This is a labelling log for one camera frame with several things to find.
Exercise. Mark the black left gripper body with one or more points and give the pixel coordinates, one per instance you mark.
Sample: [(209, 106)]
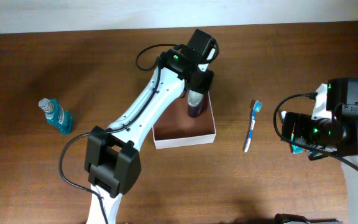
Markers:
[(206, 81)]

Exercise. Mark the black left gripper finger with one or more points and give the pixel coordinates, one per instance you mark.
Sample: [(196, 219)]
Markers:
[(207, 80), (196, 82)]

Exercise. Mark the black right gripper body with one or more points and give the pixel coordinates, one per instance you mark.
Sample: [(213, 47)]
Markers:
[(309, 130)]

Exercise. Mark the clear foam pump bottle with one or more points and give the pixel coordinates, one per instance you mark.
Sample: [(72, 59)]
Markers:
[(195, 103)]

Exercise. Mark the teal toothpaste tube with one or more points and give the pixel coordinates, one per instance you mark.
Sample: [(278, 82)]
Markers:
[(294, 149)]

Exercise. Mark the blue white toothbrush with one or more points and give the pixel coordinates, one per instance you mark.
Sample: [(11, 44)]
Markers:
[(255, 109)]

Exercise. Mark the teal Listerine mouthwash bottle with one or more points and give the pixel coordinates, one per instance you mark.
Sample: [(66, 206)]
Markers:
[(56, 116)]

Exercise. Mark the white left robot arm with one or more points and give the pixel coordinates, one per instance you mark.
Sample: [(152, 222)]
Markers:
[(112, 155)]

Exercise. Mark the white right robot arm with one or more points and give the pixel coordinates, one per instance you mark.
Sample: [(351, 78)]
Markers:
[(337, 100)]

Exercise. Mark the pink white cardboard box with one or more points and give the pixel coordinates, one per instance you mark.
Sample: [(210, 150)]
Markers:
[(175, 128)]

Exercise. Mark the black object at bottom edge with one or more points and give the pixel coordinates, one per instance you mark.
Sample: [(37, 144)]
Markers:
[(282, 218)]

